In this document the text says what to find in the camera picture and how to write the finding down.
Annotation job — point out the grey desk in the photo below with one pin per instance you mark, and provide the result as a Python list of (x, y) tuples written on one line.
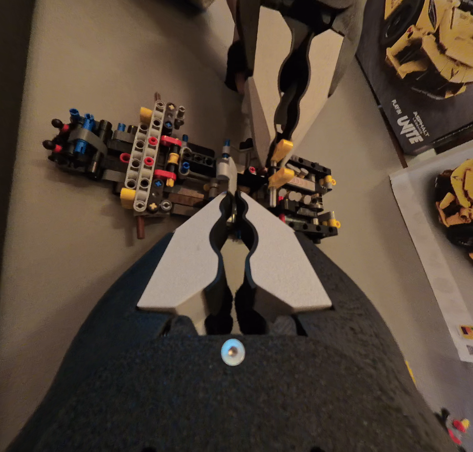
[(74, 256)]

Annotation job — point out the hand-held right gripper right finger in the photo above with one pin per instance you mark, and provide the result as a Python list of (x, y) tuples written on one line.
[(288, 271)]

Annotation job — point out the brick-built toy car chassis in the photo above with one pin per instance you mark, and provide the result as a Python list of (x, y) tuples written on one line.
[(147, 156)]

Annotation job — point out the grey curved brick panel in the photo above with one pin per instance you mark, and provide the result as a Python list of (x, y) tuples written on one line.
[(226, 167)]

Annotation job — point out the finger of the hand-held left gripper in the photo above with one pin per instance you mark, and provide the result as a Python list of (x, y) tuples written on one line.
[(325, 60), (266, 52)]

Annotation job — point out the person's left hand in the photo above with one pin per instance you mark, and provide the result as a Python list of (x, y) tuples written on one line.
[(231, 1)]

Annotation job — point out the dark toy car box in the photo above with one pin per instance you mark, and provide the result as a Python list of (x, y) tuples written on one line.
[(425, 89)]

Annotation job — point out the toy car instruction booklet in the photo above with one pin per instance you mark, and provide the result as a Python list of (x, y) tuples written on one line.
[(425, 237)]

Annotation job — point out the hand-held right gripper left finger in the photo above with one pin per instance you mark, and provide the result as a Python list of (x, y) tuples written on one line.
[(177, 274)]

